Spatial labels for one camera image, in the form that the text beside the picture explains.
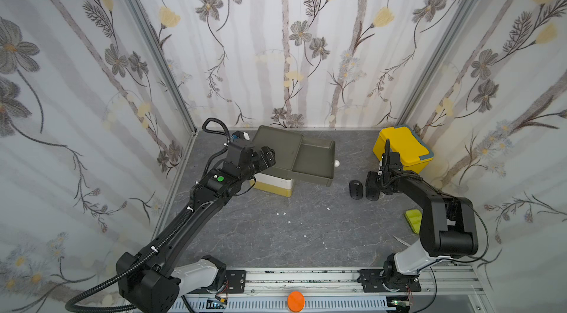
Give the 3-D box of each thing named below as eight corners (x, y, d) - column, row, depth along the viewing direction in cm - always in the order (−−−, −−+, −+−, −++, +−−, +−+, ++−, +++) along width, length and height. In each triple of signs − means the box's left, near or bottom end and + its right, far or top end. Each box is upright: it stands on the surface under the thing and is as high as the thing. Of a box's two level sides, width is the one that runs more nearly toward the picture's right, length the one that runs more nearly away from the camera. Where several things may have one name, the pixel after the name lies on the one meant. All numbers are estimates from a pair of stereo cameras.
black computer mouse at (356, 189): (350, 199, 97) (352, 195, 94) (347, 183, 102) (349, 179, 99) (363, 199, 97) (365, 195, 94) (359, 183, 102) (361, 179, 99)
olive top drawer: (287, 196, 96) (287, 173, 82) (295, 161, 109) (296, 135, 94) (326, 203, 94) (334, 180, 80) (329, 167, 107) (336, 141, 92)
